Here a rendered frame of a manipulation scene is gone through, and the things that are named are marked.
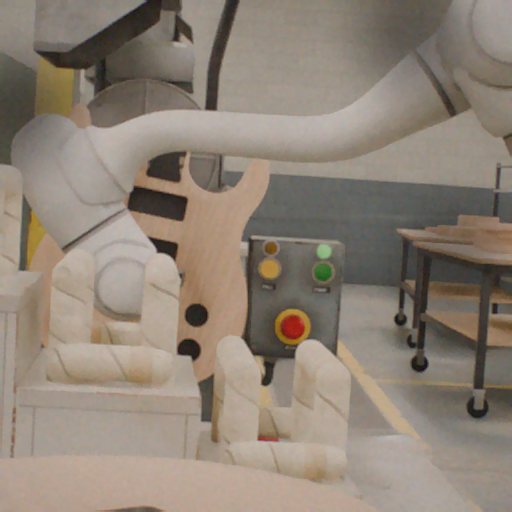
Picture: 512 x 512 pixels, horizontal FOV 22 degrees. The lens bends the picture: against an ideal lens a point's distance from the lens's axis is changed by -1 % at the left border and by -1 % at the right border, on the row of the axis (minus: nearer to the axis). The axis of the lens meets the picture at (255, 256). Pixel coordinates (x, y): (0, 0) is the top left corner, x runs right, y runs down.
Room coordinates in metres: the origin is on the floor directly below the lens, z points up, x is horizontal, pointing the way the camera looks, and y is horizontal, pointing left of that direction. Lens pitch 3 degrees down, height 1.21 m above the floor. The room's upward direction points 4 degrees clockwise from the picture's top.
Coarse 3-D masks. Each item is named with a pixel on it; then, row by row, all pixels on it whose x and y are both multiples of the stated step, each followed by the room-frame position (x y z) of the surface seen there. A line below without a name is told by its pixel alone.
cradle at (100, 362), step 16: (64, 352) 1.14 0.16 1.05; (80, 352) 1.14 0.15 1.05; (96, 352) 1.14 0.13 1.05; (112, 352) 1.14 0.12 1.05; (128, 352) 1.15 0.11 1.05; (144, 352) 1.15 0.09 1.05; (160, 352) 1.15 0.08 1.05; (64, 368) 1.14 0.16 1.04; (80, 368) 1.14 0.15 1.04; (96, 368) 1.14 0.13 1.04; (112, 368) 1.14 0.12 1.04; (128, 368) 1.14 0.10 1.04; (144, 368) 1.14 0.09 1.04; (160, 368) 1.14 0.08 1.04
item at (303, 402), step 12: (300, 372) 1.34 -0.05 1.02; (300, 384) 1.34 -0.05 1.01; (312, 384) 1.34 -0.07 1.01; (300, 396) 1.34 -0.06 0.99; (312, 396) 1.34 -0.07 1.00; (300, 408) 1.34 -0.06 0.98; (312, 408) 1.34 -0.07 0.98; (300, 420) 1.34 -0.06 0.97; (312, 420) 1.34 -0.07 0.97; (300, 432) 1.34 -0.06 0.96; (312, 432) 1.34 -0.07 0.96
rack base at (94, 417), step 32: (32, 384) 1.13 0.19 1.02; (64, 384) 1.14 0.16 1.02; (96, 384) 1.16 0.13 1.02; (128, 384) 1.17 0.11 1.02; (192, 384) 1.19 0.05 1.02; (32, 416) 1.11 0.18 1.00; (64, 416) 1.11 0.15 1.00; (96, 416) 1.12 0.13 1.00; (128, 416) 1.12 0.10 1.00; (160, 416) 1.12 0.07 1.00; (192, 416) 1.12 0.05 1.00; (32, 448) 1.11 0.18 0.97; (64, 448) 1.11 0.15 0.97; (96, 448) 1.12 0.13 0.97; (128, 448) 1.12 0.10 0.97; (160, 448) 1.12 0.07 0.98; (192, 448) 1.12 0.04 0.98
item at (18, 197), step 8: (8, 200) 1.31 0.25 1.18; (16, 200) 1.31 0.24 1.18; (8, 208) 1.31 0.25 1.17; (16, 208) 1.31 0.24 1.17; (8, 216) 1.31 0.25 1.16; (16, 216) 1.32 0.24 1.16; (8, 224) 1.31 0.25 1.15; (16, 224) 1.32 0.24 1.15; (8, 232) 1.31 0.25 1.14; (16, 232) 1.32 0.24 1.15; (8, 240) 1.31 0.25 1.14; (16, 240) 1.32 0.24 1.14; (8, 248) 1.31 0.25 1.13; (16, 248) 1.32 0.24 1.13; (8, 256) 1.31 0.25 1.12; (16, 256) 1.32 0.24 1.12; (8, 264) 1.31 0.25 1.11; (16, 264) 1.32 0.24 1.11; (8, 272) 1.31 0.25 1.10; (16, 272) 1.32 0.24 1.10
